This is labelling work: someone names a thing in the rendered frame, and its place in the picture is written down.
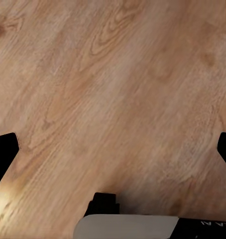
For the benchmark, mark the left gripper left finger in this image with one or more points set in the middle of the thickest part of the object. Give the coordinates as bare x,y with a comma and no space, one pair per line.
8,151

